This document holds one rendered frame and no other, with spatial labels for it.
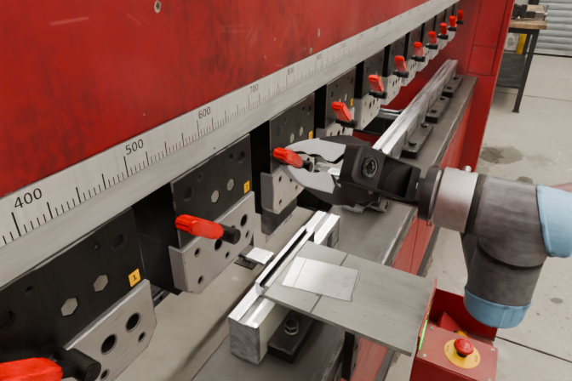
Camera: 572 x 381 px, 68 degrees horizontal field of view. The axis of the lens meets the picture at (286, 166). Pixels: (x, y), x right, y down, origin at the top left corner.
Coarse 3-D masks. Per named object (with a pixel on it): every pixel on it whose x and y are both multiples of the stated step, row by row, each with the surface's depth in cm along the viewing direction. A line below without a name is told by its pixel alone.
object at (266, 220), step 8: (296, 200) 82; (288, 208) 79; (264, 216) 74; (272, 216) 74; (280, 216) 77; (288, 216) 80; (264, 224) 74; (272, 224) 75; (280, 224) 77; (264, 232) 75; (272, 232) 75
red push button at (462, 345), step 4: (456, 340) 91; (460, 340) 90; (464, 340) 90; (468, 340) 91; (456, 344) 90; (460, 344) 89; (464, 344) 89; (468, 344) 89; (472, 344) 90; (456, 348) 89; (460, 348) 89; (464, 348) 89; (468, 348) 89; (472, 348) 89; (456, 352) 91; (460, 352) 88; (464, 352) 88; (468, 352) 88; (472, 352) 88; (460, 356) 90; (464, 356) 90
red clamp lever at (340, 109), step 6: (336, 102) 73; (336, 108) 73; (342, 108) 73; (336, 114) 75; (342, 114) 74; (348, 114) 76; (336, 120) 81; (342, 120) 78; (348, 120) 78; (354, 120) 80; (342, 126) 81; (348, 126) 80; (354, 126) 80
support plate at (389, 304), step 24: (288, 264) 83; (336, 264) 83; (288, 288) 77; (360, 288) 77; (384, 288) 77; (408, 288) 77; (432, 288) 78; (312, 312) 72; (336, 312) 72; (360, 312) 72; (384, 312) 72; (408, 312) 72; (360, 336) 69; (384, 336) 68; (408, 336) 68
